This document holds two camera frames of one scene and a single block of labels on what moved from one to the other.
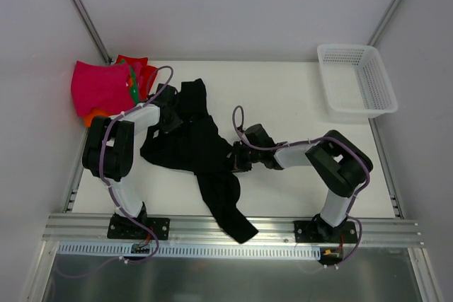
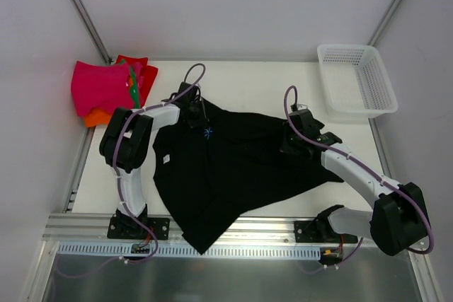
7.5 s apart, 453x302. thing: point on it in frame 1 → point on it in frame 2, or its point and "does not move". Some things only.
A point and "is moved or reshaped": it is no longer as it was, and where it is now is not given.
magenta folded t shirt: (102, 88) does not move
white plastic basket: (357, 85) does not move
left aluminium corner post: (82, 12) does not move
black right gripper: (239, 155) → (292, 141)
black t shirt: (199, 146) is moved or reshaped
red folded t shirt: (146, 73) does not move
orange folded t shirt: (95, 112) does not move
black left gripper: (173, 118) → (193, 112)
